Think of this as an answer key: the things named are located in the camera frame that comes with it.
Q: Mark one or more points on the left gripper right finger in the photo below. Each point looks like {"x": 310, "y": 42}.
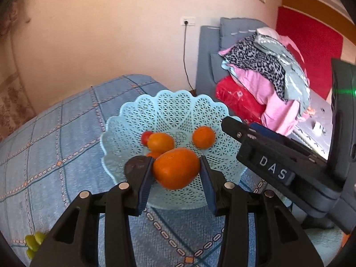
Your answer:
{"x": 279, "y": 239}

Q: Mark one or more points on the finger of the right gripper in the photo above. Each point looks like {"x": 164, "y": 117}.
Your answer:
{"x": 240, "y": 132}
{"x": 270, "y": 146}

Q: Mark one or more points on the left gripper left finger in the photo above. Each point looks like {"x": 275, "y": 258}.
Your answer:
{"x": 73, "y": 240}

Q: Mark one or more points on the dark brown round fruit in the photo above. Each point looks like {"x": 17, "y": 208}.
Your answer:
{"x": 138, "y": 167}

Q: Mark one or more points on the small orange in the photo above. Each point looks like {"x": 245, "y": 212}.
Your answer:
{"x": 203, "y": 137}

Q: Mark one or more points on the large orange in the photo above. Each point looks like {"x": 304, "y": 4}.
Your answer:
{"x": 154, "y": 155}

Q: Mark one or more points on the red tomato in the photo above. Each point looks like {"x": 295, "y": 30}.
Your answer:
{"x": 145, "y": 137}

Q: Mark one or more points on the green fruit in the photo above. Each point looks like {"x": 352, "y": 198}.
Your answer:
{"x": 31, "y": 243}
{"x": 39, "y": 237}
{"x": 30, "y": 253}

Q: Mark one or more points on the black tracker device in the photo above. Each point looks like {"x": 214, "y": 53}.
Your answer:
{"x": 342, "y": 149}

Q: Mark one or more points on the pile of clothes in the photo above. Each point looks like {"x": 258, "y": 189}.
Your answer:
{"x": 267, "y": 81}

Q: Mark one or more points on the light blue lattice basket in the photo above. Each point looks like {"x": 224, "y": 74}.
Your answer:
{"x": 154, "y": 125}

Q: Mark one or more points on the grey upholstered headboard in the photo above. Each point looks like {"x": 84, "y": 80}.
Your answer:
{"x": 214, "y": 39}

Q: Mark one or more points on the blue patterned bedspread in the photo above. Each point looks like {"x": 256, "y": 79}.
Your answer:
{"x": 51, "y": 158}

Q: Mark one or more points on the beige patterned curtain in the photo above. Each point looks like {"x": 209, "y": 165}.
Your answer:
{"x": 16, "y": 108}

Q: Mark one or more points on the red wall panel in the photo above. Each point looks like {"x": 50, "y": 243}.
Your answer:
{"x": 318, "y": 44}

